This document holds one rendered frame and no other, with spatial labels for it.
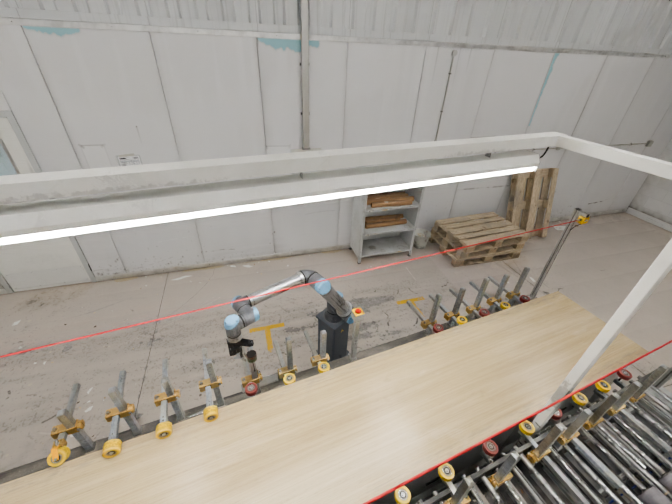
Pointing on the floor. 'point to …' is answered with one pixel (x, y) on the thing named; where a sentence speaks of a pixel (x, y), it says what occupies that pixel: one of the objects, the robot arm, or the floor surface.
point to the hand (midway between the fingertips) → (242, 357)
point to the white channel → (136, 179)
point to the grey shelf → (384, 237)
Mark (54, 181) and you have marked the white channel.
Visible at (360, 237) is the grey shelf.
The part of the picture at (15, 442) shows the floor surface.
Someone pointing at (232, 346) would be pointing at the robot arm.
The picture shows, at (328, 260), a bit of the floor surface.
